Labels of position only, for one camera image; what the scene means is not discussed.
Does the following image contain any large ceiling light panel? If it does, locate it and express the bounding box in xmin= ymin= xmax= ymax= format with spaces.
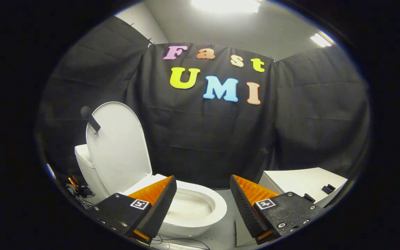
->
xmin=191 ymin=0 xmax=261 ymax=14

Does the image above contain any small ceiling light panel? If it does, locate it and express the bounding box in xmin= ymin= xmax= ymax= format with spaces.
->
xmin=310 ymin=32 xmax=334 ymax=48

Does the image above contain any black lid handle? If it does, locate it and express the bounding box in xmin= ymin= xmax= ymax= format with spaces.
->
xmin=81 ymin=106 xmax=101 ymax=132

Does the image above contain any black backdrop cloth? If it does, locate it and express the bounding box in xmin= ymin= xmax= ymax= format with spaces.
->
xmin=37 ymin=16 xmax=370 ymax=190

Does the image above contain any white drawer cabinet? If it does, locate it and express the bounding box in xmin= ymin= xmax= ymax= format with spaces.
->
xmin=235 ymin=167 xmax=348 ymax=247

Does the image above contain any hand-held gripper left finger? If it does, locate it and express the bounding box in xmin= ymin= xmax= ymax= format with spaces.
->
xmin=92 ymin=175 xmax=178 ymax=244

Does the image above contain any white ceramic toilet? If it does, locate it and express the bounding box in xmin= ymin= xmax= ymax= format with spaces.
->
xmin=74 ymin=144 xmax=227 ymax=239

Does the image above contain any white toilet lid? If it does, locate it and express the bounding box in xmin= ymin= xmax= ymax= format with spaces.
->
xmin=85 ymin=101 xmax=153 ymax=195

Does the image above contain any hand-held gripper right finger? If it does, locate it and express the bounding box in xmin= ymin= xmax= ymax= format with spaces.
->
xmin=230 ymin=174 xmax=325 ymax=245

